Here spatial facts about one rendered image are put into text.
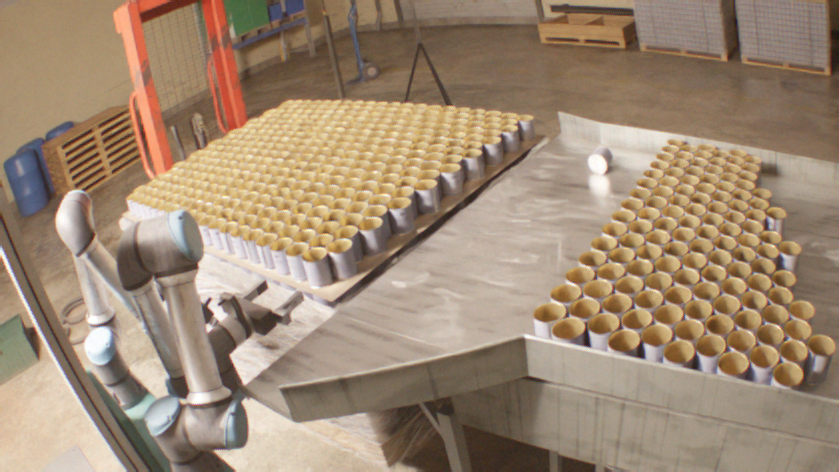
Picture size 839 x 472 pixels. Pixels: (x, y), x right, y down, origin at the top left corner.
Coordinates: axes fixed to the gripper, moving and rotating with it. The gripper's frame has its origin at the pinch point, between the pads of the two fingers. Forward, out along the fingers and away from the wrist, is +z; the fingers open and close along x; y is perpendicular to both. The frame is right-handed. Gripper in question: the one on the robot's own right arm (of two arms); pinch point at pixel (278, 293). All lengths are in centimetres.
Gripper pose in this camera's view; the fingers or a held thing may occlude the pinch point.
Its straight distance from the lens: 161.3
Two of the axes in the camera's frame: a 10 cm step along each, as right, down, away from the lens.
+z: 5.4, -4.9, 6.9
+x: 8.3, 1.5, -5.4
